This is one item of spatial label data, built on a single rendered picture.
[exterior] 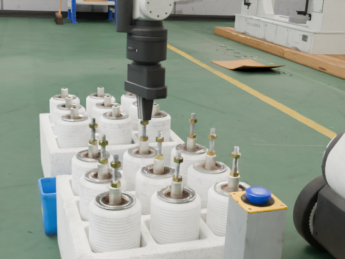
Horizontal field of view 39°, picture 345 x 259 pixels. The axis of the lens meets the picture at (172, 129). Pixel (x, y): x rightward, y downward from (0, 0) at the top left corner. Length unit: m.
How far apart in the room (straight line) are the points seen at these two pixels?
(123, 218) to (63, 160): 0.52
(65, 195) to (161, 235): 0.27
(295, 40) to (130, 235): 3.64
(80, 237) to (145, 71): 0.37
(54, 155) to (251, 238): 0.72
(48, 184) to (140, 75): 0.44
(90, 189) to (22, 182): 0.67
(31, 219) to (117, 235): 0.55
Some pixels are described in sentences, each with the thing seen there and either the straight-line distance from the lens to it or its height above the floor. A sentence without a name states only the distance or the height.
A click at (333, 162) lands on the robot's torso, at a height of 0.33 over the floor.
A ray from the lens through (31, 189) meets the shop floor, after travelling 1.59.
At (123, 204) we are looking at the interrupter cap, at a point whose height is 0.25.
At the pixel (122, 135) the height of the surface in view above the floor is 0.21.
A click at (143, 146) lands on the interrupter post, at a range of 1.13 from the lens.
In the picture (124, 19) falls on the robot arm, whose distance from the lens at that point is 1.05.
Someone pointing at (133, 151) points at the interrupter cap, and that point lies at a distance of 1.15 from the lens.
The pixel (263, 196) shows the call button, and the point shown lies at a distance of 0.78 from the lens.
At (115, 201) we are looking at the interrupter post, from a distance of 0.90.
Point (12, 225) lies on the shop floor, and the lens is 1.39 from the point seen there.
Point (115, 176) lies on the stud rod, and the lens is 0.89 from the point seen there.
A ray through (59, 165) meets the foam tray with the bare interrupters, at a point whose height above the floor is 0.14.
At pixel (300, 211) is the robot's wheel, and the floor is 0.11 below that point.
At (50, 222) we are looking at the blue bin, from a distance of 1.30.
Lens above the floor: 0.65
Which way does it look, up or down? 17 degrees down
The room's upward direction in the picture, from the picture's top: 3 degrees clockwise
